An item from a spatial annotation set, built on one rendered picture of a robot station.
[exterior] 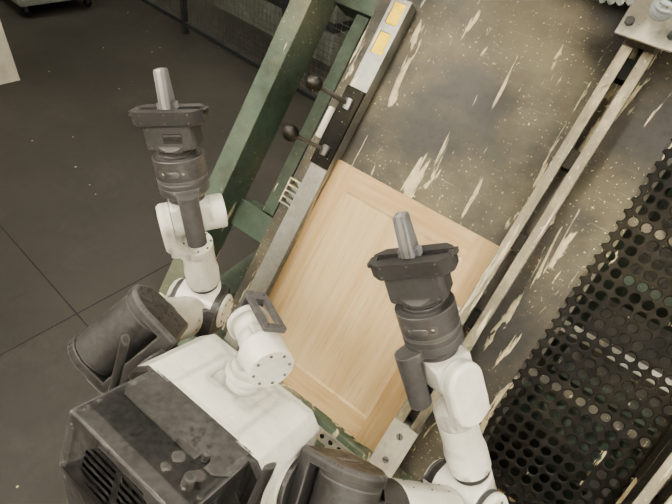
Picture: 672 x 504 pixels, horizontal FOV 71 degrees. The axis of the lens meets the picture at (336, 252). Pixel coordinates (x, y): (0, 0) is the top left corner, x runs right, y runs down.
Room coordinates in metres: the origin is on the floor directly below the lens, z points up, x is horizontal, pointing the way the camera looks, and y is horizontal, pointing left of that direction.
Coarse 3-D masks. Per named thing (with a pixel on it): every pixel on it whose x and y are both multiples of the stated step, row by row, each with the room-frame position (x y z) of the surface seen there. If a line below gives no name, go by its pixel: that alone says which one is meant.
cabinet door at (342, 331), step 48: (336, 192) 0.94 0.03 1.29; (384, 192) 0.91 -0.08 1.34; (336, 240) 0.86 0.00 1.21; (384, 240) 0.84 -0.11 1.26; (432, 240) 0.82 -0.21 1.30; (480, 240) 0.80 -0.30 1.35; (288, 288) 0.79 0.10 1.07; (336, 288) 0.78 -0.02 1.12; (384, 288) 0.76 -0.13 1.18; (288, 336) 0.71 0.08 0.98; (336, 336) 0.70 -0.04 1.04; (384, 336) 0.69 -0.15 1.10; (288, 384) 0.63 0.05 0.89; (336, 384) 0.62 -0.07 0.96; (384, 384) 0.61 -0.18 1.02; (384, 432) 0.53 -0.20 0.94
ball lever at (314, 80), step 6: (312, 78) 0.99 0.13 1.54; (318, 78) 1.00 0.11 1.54; (306, 84) 0.99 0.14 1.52; (312, 84) 0.99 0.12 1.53; (318, 84) 0.99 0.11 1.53; (312, 90) 0.99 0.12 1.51; (318, 90) 0.99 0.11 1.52; (324, 90) 1.01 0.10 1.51; (336, 96) 1.03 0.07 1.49; (342, 102) 1.03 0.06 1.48; (348, 102) 1.04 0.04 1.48; (348, 108) 1.03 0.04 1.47
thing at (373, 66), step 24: (384, 24) 1.16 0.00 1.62; (408, 24) 1.18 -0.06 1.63; (360, 72) 1.10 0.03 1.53; (384, 72) 1.12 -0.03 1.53; (360, 120) 1.06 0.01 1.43; (312, 168) 0.97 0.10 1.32; (312, 192) 0.93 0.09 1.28; (288, 216) 0.90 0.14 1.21; (288, 240) 0.86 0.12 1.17; (264, 264) 0.83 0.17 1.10; (264, 288) 0.79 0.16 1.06
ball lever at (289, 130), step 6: (288, 126) 0.94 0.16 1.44; (294, 126) 0.94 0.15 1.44; (282, 132) 0.94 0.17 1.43; (288, 132) 0.93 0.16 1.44; (294, 132) 0.93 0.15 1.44; (288, 138) 0.92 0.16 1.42; (294, 138) 0.93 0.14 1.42; (300, 138) 0.95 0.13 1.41; (312, 144) 0.96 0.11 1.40; (324, 144) 0.99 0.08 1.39; (324, 150) 0.97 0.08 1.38
